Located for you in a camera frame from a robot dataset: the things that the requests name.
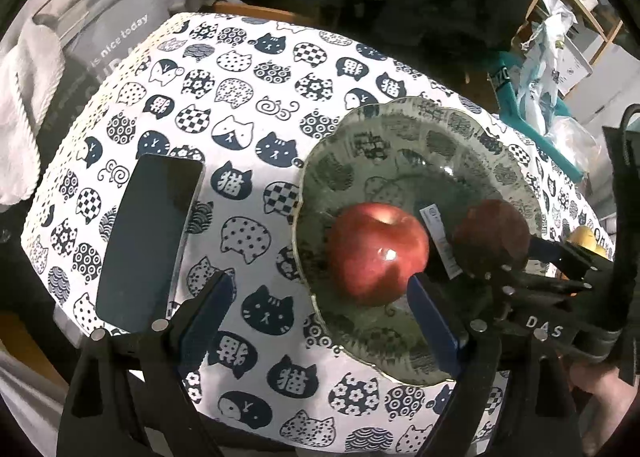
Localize white paper label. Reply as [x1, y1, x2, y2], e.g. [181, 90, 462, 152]
[419, 204, 461, 283]

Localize green patterned plate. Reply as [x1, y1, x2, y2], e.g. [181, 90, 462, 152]
[292, 97, 546, 385]

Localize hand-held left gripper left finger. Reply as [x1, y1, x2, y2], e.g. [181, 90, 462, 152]
[56, 271, 236, 457]

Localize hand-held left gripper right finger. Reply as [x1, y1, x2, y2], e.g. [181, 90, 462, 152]
[406, 273, 586, 457]

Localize yellow apple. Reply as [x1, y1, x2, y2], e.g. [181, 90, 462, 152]
[567, 227, 608, 258]

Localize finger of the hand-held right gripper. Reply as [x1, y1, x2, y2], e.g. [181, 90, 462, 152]
[465, 262, 591, 309]
[522, 234, 616, 288]

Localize wooden shelf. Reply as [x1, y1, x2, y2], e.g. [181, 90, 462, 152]
[520, 0, 626, 68]

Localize person's right hand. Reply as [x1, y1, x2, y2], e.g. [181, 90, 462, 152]
[570, 362, 632, 409]

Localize black smartphone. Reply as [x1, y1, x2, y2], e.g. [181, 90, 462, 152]
[95, 153, 206, 338]

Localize cat print tablecloth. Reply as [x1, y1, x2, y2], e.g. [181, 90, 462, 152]
[21, 12, 616, 455]

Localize white towel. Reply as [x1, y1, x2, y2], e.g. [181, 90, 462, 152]
[0, 34, 66, 208]

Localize teal plastic basket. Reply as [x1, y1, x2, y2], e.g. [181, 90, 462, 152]
[487, 52, 586, 178]

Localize wooden box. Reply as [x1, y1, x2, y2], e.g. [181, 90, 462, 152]
[215, 0, 321, 32]

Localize dark red apple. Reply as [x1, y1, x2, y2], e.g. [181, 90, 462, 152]
[452, 199, 531, 283]

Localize printed plastic bag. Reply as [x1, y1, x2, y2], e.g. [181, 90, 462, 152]
[515, 0, 581, 132]

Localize white box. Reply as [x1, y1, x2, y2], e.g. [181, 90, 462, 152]
[555, 32, 594, 94]

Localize clear plastic bag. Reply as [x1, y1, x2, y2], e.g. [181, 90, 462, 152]
[545, 114, 606, 172]

